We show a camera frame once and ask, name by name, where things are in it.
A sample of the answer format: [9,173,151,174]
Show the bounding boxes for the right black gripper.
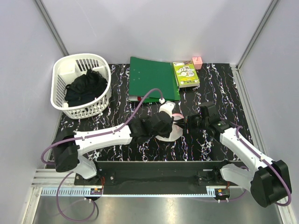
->
[173,112,209,133]

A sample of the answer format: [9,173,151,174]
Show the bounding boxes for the white mesh laundry bag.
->
[156,113,184,142]

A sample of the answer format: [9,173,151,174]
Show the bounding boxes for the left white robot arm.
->
[52,111,174,185]

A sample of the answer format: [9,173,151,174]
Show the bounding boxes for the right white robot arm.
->
[174,102,292,208]

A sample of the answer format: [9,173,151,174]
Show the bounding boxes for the white plastic laundry basket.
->
[50,53,111,119]

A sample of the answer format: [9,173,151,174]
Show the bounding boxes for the green book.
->
[172,61,200,88]

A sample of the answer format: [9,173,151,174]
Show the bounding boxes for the black marbled table mat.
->
[56,63,252,161]

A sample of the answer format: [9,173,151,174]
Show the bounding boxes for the green folder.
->
[128,56,180,102]

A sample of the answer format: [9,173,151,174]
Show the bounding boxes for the pink small box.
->
[192,56,203,70]

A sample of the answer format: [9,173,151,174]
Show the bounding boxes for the black clothes in basket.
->
[64,69,107,107]

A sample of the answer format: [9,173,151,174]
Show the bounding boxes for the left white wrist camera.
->
[158,101,176,117]

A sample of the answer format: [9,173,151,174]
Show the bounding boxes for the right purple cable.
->
[224,120,292,206]

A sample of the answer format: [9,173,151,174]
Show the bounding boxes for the purple cable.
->
[41,88,165,222]
[224,120,292,206]

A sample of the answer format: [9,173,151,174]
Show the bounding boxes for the black mounting base plate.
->
[73,161,241,196]

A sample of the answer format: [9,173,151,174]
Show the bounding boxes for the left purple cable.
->
[41,88,165,222]

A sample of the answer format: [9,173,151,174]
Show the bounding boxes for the white cable duct rail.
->
[41,187,103,197]

